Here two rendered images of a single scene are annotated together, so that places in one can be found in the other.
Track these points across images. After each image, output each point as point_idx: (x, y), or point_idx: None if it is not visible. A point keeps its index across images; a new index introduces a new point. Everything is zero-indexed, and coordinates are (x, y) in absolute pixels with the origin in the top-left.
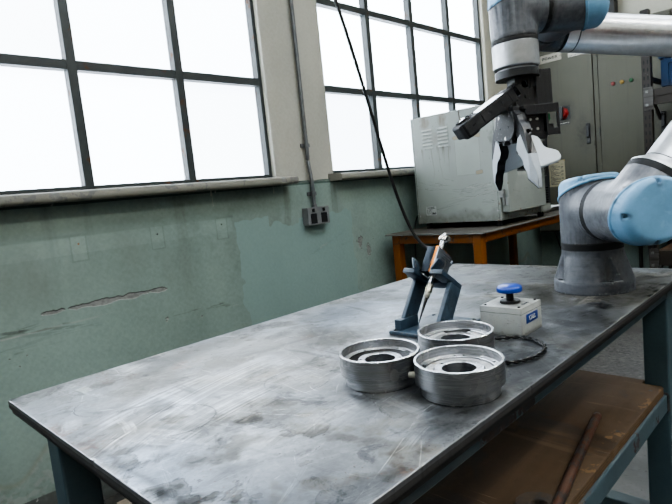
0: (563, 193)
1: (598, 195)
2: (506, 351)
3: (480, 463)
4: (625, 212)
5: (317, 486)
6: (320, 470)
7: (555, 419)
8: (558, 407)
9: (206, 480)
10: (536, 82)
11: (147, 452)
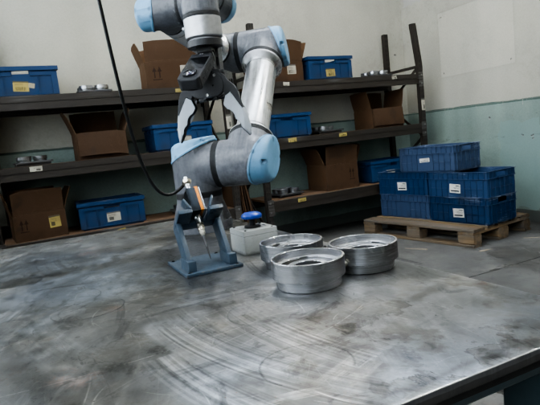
0: (187, 152)
1: (229, 149)
2: None
3: None
4: (263, 158)
5: (497, 303)
6: (472, 302)
7: None
8: None
9: (474, 339)
10: (218, 53)
11: (392, 373)
